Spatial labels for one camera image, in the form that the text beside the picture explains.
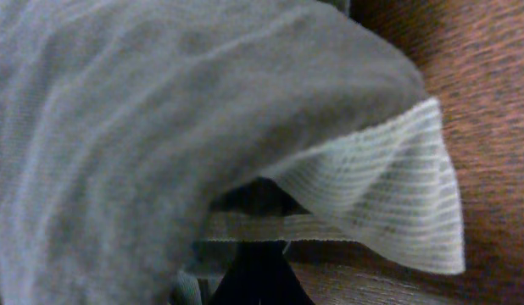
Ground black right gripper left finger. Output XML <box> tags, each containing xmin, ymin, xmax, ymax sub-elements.
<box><xmin>208</xmin><ymin>242</ymin><xmax>262</xmax><ymax>305</ymax></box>

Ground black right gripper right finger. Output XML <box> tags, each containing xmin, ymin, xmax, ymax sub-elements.
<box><xmin>260</xmin><ymin>241</ymin><xmax>315</xmax><ymax>305</ymax></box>

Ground grey shorts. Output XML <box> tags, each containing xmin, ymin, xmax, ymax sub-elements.
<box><xmin>0</xmin><ymin>0</ymin><xmax>465</xmax><ymax>304</ymax></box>

